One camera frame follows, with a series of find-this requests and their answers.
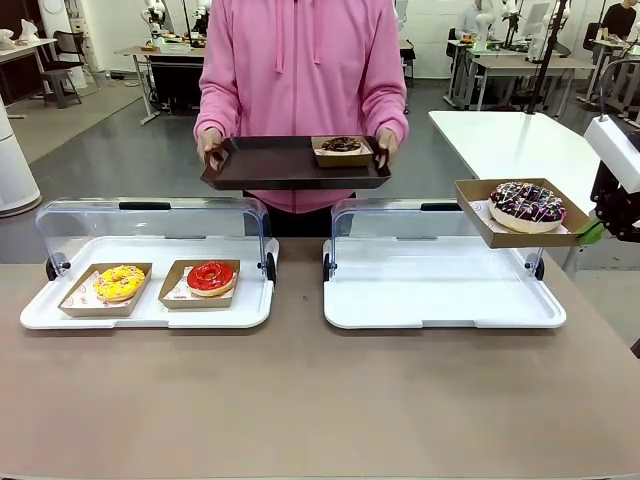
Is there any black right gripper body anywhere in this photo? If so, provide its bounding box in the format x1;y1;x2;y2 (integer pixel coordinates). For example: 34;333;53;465
589;160;640;240

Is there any cardboard tray of drizzled donut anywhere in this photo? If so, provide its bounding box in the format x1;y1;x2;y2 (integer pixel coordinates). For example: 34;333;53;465
453;177;602;250

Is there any dark donut with white drizzle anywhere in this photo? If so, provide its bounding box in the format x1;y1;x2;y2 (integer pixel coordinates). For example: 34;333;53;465
487;181;569;235

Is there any chocolate sprinkled donut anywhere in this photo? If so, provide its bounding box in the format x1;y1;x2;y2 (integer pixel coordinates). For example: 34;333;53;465
321;135;363;154

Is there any dark brown serving tray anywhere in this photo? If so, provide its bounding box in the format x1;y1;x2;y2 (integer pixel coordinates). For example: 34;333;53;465
199;135;393;192

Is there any pink sleeved right forearm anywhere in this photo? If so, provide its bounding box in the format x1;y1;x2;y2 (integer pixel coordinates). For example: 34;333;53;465
193;69;239;139

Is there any pink sleeved left forearm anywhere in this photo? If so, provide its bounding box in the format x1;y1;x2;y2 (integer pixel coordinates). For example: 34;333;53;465
367;69;409;137

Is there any seated background person black shirt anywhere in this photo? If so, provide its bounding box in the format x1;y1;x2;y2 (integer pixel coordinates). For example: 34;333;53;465
601;0;639;42

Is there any background person white shirt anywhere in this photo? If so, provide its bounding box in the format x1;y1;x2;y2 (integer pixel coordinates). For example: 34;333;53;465
458;0;489;44

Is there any person in pink hoodie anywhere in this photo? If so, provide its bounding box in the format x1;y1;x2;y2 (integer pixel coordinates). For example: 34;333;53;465
193;0;409;239

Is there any red glazed donut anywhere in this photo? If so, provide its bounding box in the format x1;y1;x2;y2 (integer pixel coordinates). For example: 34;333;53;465
186;259;237;299

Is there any red frosted donut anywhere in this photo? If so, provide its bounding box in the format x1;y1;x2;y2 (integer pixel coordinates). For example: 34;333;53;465
157;258;242;310

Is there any yellow sprinkled donut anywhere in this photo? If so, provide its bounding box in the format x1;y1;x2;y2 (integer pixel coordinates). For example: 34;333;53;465
93;264;147;303

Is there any yellow frosted donut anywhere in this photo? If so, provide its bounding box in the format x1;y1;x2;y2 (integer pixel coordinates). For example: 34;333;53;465
57;261;154;318

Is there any person's left hand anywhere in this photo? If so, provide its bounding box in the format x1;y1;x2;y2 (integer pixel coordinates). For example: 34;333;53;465
374;126;400;157

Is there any person's right hand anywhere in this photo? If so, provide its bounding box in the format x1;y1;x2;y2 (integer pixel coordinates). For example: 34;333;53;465
195;126;224;167

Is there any white printed paper liner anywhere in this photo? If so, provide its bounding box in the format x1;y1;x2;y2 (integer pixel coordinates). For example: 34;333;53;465
166;266;235;308
68;272;139;312
471;198;574;236

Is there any white side table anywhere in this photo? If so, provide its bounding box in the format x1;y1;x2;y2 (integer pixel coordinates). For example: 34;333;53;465
428;109;620;274

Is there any black tripod pole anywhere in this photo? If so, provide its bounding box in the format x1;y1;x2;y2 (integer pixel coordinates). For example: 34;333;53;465
522;0;574;115

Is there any white display tray base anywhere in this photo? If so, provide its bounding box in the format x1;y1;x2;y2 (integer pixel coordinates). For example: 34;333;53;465
322;237;568;331
19;235;280;331

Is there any long grey background desk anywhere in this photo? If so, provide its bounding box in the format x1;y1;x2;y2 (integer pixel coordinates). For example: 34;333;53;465
469;53;600;114

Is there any grey background desk dark cabinet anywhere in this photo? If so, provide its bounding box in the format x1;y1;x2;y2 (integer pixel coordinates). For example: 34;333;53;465
115;44;207;126

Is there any black office chair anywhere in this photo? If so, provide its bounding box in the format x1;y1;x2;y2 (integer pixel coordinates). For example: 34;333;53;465
38;30;85;109

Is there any background desk with white figures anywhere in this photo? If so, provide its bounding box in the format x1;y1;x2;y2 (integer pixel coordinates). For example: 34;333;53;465
0;18;59;107

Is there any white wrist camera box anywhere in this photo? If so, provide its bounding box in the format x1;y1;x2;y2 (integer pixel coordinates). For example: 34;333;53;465
583;115;640;194

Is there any clear display lid black handle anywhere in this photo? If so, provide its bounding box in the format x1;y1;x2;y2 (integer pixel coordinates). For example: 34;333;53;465
35;197;274;282
330;198;546;282

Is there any white cylindrical pedestal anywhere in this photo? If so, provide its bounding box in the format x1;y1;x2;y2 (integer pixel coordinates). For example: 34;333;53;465
0;94;43;218

